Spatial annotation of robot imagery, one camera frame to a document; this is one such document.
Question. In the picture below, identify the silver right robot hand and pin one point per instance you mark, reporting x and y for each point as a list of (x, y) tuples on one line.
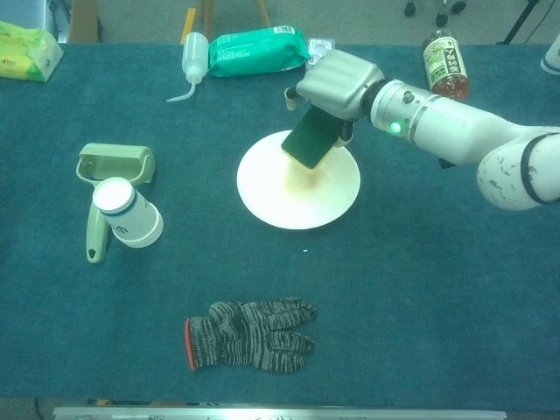
[(341, 83)]

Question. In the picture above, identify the green yellow sponge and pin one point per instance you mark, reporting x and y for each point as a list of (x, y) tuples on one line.
[(308, 140)]

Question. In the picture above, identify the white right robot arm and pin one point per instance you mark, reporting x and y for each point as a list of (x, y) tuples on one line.
[(455, 127)]

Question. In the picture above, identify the white round plate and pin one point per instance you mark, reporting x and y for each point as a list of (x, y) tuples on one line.
[(271, 201)]

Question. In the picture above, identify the small clear plastic box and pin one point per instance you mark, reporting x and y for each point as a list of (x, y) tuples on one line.
[(318, 46)]

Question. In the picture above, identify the green wet wipes pack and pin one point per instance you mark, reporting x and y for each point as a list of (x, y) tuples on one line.
[(254, 52)]

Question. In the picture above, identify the brown tea bottle green label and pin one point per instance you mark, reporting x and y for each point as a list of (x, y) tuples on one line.
[(444, 61)]

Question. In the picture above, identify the black wheeled chair base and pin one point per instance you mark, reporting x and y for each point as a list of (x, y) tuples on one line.
[(442, 18)]

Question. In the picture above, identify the wooden easel legs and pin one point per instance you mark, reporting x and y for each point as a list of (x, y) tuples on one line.
[(207, 17)]

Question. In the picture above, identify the clear squeeze wash bottle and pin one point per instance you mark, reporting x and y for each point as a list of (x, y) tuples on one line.
[(194, 54)]

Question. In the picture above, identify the black tripod leg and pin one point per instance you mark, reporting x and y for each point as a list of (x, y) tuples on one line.
[(520, 22)]

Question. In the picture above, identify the teal table cloth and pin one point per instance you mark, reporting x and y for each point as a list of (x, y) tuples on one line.
[(394, 284)]

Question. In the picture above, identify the white cup blue stripe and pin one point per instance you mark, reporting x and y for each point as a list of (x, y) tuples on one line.
[(552, 57)]

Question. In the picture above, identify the pale green lint roller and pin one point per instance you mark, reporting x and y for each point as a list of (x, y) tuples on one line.
[(118, 157)]

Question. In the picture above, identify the white paper cup blue band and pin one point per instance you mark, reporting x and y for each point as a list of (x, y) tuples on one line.
[(131, 214)]

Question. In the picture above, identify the brown cardboard box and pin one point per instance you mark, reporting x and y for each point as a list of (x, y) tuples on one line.
[(85, 22)]

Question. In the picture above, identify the grey black knit glove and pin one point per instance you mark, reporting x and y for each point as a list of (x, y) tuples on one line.
[(245, 337)]

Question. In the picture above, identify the yellow green tissue pack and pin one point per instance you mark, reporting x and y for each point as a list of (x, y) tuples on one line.
[(22, 57)]

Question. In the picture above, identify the aluminium rail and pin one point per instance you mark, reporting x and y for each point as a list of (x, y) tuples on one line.
[(280, 413)]

